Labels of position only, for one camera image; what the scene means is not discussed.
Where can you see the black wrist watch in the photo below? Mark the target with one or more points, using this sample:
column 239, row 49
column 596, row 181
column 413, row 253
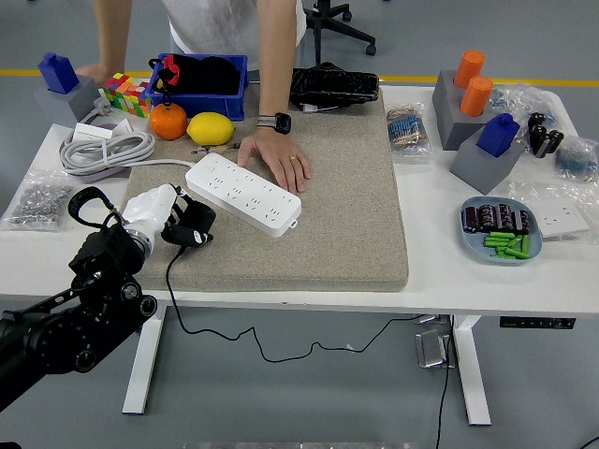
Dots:
column 282, row 123

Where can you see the black office chair base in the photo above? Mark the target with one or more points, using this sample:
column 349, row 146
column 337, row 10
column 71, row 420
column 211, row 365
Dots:
column 337, row 25

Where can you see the blue-grey plate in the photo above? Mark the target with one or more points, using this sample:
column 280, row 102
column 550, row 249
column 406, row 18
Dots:
column 472, row 248

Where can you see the white table leg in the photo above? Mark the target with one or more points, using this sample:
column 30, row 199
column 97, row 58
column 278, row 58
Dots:
column 142, row 369
column 472, row 374

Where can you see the yellow lemon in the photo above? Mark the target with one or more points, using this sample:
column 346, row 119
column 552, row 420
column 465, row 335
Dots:
column 210, row 128

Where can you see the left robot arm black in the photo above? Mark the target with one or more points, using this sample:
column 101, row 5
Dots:
column 70, row 327

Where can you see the small white box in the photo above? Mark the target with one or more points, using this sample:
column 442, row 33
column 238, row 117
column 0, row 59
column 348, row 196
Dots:
column 91, row 132

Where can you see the grey-brown mat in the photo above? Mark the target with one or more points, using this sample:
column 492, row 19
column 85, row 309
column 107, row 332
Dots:
column 327, row 210

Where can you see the black plastic tray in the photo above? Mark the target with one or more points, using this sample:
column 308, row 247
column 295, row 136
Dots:
column 337, row 84

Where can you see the black silver pen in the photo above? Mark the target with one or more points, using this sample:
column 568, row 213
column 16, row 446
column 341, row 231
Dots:
column 220, row 148

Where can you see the green battery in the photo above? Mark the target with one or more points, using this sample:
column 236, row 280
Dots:
column 496, row 240
column 495, row 244
column 512, row 251
column 525, row 245
column 501, row 235
column 515, row 243

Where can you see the black capacitor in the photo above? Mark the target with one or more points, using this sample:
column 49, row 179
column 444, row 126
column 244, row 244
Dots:
column 471, row 219
column 487, row 217
column 521, row 221
column 506, row 216

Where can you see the blue bottle-shaped block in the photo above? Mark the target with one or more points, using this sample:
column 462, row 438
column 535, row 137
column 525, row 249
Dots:
column 58, row 72
column 498, row 135

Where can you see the person's right hand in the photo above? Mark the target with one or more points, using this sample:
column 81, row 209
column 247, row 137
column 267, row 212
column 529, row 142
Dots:
column 98, row 72

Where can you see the large clear bag blue parts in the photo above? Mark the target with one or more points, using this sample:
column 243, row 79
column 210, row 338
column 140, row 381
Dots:
column 519, row 100

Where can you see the clear bag of resistors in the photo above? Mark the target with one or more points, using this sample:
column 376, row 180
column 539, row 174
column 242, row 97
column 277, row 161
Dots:
column 407, row 131

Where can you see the grey two-hole holder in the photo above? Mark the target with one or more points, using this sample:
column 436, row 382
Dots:
column 449, row 117

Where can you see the large metal pedal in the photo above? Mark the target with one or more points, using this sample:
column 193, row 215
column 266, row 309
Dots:
column 433, row 351

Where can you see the blue plastic bin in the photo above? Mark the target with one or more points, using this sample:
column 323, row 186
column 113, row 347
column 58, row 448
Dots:
column 210, row 105

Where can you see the person torso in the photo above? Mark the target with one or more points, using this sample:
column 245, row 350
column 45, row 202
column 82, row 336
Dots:
column 210, row 23

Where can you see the orange fruit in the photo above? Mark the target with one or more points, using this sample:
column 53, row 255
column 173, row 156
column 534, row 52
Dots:
column 168, row 122

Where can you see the small clear bag blue parts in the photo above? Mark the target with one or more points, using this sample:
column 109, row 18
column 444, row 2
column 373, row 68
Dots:
column 578, row 161

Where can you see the white power strip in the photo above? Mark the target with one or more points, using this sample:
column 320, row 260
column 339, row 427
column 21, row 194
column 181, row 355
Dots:
column 243, row 201

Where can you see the person's right forearm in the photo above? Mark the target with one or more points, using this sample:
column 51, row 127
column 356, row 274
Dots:
column 113, row 33

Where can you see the white wall socket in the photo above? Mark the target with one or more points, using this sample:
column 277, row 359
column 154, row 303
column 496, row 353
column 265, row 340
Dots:
column 561, row 219

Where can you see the white printed packet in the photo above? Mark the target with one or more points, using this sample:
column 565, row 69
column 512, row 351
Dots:
column 318, row 107

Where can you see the clear socket bag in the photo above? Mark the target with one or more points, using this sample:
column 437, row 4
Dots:
column 533, row 192

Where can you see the multicoloured puzzle cube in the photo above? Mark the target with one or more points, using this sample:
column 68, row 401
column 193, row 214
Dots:
column 124, row 91

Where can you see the black table control panel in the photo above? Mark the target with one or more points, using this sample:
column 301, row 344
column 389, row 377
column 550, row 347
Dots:
column 537, row 322

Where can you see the clear bag of metal nuts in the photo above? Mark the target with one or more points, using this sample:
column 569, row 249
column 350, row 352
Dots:
column 37, row 206

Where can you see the orange cylinder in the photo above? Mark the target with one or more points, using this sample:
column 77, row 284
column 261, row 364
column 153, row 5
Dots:
column 476, row 96
column 469, row 68

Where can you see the bagged black capacitors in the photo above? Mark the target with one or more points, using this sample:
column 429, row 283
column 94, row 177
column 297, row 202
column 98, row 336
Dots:
column 543, row 135

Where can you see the person's left hand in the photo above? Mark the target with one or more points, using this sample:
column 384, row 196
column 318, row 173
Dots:
column 276, row 159

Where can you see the person's left forearm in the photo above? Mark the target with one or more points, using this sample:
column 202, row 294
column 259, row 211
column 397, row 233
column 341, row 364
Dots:
column 277, row 56

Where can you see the white card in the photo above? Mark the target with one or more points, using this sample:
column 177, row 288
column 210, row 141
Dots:
column 124, row 127

